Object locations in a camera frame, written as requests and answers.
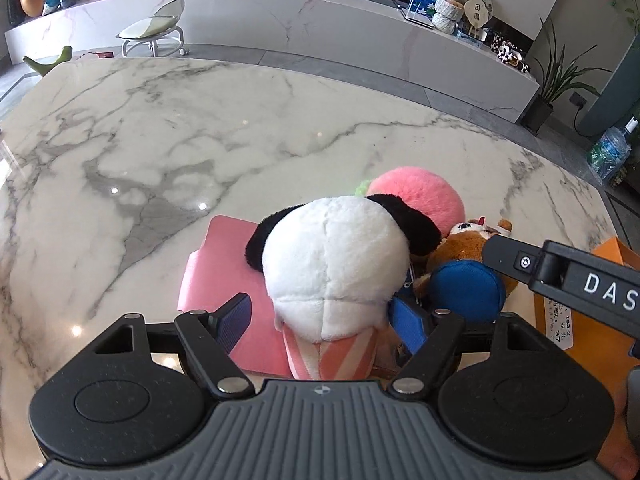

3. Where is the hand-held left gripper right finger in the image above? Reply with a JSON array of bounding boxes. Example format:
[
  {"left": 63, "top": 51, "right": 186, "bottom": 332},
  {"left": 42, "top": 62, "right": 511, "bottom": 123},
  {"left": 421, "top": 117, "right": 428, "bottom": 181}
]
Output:
[{"left": 387, "top": 296, "right": 553, "bottom": 402}]

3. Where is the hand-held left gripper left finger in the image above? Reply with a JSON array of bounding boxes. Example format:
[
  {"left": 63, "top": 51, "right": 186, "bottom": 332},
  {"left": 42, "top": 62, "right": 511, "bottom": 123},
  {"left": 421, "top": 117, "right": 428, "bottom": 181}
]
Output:
[{"left": 89, "top": 292, "right": 257, "bottom": 401}]

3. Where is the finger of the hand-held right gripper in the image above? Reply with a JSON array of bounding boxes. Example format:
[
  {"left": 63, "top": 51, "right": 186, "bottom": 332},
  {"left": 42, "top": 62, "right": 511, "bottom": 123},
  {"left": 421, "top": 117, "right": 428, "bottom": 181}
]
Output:
[{"left": 481, "top": 235, "right": 548, "bottom": 286}]

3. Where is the brown squirrel plush toy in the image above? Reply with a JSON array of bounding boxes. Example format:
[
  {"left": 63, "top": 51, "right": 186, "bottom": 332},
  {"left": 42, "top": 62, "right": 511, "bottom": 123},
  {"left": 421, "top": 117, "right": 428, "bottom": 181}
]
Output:
[{"left": 412, "top": 216, "right": 521, "bottom": 311}]

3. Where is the pink folder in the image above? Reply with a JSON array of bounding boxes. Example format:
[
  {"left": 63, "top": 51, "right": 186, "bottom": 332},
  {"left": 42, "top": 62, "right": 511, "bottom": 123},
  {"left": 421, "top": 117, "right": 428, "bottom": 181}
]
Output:
[{"left": 177, "top": 215, "right": 296, "bottom": 378}]

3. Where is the orange cardboard box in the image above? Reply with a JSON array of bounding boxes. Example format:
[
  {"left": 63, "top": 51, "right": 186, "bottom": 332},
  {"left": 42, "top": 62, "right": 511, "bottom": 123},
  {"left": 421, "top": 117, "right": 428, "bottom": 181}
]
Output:
[{"left": 532, "top": 237, "right": 640, "bottom": 396}]

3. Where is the panda plush toy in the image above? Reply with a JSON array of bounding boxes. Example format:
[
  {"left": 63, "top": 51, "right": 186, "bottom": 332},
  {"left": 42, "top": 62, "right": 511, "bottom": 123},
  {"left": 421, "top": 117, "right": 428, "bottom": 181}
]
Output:
[{"left": 244, "top": 194, "right": 443, "bottom": 381}]

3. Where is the person's right hand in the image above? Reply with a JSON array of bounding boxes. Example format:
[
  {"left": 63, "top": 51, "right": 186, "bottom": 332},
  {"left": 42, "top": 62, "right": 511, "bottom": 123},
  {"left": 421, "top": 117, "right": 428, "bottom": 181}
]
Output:
[{"left": 597, "top": 375, "right": 640, "bottom": 480}]

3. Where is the blue round plush cushion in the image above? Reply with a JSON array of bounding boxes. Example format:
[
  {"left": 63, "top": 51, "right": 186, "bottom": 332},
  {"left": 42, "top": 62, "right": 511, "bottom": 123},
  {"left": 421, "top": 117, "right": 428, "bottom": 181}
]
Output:
[{"left": 429, "top": 259, "right": 507, "bottom": 325}]

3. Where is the pink round plush toy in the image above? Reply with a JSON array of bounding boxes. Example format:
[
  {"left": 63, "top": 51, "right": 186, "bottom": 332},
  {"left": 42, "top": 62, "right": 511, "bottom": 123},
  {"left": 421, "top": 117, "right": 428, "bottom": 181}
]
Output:
[{"left": 356, "top": 166, "right": 467, "bottom": 238}]

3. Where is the large water bottle with pump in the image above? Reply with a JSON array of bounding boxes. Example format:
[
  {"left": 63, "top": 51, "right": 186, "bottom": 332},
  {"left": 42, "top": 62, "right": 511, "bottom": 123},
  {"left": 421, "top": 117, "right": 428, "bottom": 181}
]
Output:
[{"left": 586, "top": 116, "right": 640, "bottom": 183}]

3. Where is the potted long-leaf plant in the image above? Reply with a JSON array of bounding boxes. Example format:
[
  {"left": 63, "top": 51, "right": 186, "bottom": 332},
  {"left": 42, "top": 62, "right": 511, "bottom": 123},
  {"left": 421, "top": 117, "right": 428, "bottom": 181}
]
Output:
[{"left": 520, "top": 15, "right": 601, "bottom": 136}]

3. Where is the black white patterned toy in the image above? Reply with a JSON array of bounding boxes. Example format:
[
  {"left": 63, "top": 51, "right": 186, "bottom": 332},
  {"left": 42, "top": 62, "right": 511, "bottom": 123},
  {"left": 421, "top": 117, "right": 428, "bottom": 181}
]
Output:
[{"left": 490, "top": 35, "right": 532, "bottom": 73}]

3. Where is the white woven pot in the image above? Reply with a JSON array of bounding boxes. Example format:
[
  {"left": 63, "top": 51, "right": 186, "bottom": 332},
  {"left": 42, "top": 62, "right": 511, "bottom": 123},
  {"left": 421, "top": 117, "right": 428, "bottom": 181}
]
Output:
[
  {"left": 431, "top": 12, "right": 458, "bottom": 35},
  {"left": 434, "top": 0, "right": 465, "bottom": 20}
]

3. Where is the beige fan ornament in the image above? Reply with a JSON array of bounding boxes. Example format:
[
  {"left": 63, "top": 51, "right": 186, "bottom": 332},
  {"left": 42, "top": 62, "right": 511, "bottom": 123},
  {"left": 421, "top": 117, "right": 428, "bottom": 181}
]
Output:
[{"left": 464, "top": 0, "right": 490, "bottom": 36}]

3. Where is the white stool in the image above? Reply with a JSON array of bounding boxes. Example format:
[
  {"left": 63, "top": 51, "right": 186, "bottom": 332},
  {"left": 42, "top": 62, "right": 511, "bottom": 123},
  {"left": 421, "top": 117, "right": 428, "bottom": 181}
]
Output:
[{"left": 116, "top": 0, "right": 190, "bottom": 58}]

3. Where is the marble TV console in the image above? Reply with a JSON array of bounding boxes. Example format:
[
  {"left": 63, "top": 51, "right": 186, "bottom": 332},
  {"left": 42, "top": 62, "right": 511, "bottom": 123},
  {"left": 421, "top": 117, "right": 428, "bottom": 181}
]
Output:
[{"left": 5, "top": 0, "right": 541, "bottom": 123}]

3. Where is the green bird-shaped chair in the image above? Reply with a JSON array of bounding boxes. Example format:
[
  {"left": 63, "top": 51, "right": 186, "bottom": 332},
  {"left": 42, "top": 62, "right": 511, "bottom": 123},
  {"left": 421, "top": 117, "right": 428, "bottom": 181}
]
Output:
[{"left": 23, "top": 45, "right": 74, "bottom": 78}]

